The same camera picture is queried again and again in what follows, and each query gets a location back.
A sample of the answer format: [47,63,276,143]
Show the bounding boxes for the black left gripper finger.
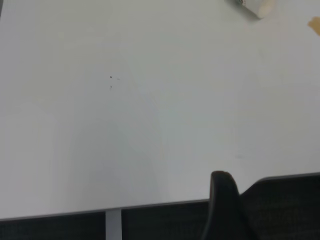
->
[201,170,251,240]

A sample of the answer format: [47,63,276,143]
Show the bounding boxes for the white paper coffee cup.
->
[226,0,277,20]

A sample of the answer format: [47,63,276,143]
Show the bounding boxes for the white table leg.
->
[105,210,123,240]

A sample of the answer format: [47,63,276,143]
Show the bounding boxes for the brown coffee spill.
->
[307,16,320,37]

